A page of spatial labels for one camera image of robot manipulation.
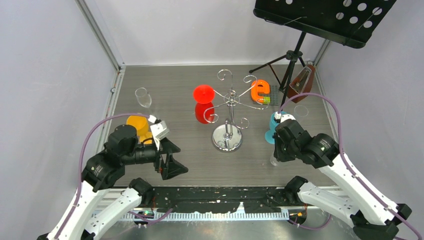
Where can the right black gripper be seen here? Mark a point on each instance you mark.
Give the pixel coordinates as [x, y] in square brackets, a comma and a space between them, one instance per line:
[278, 154]

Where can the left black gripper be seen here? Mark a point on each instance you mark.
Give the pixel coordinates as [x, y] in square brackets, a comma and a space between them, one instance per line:
[170, 167]

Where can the blue wine glass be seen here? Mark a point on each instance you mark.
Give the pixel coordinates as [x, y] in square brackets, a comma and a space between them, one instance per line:
[273, 123]

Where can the clear champagne flute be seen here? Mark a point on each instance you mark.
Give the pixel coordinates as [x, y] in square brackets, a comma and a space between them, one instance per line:
[300, 111]

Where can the small clear glass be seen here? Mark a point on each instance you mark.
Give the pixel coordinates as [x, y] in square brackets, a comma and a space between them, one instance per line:
[274, 160]

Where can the yellow wine glass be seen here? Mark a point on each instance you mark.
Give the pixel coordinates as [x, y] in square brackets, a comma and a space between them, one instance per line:
[141, 125]

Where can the chrome wine glass rack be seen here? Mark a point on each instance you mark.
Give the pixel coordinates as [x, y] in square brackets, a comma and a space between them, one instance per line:
[228, 137]

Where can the clear wine glass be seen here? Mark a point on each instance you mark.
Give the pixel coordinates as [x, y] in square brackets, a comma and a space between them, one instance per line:
[145, 100]

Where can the red wine glass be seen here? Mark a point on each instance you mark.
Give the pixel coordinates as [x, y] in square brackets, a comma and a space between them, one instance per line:
[203, 99]

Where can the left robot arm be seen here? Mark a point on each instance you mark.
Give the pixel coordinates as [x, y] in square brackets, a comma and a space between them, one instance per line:
[99, 176]

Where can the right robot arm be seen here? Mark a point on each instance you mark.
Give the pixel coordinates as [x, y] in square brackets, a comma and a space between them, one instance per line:
[370, 214]

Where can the green lego brick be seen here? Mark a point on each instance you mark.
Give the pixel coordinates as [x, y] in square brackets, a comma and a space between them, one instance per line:
[267, 98]

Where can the grey lego baseplate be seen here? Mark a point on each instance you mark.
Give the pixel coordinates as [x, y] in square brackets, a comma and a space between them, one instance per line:
[274, 96]

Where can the brown wooden metronome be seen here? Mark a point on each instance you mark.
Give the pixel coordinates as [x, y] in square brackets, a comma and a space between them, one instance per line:
[303, 82]

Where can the orange letter e toy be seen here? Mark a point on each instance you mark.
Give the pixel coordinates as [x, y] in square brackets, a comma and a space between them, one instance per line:
[259, 89]

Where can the black music stand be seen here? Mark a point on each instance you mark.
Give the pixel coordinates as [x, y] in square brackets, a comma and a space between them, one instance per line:
[347, 22]

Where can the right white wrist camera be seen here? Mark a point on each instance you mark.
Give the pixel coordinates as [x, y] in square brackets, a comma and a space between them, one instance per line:
[279, 117]

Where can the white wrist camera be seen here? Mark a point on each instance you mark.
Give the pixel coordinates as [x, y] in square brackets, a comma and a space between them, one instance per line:
[159, 131]
[279, 117]

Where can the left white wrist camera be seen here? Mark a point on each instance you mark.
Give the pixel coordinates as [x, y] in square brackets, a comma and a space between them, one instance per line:
[159, 131]

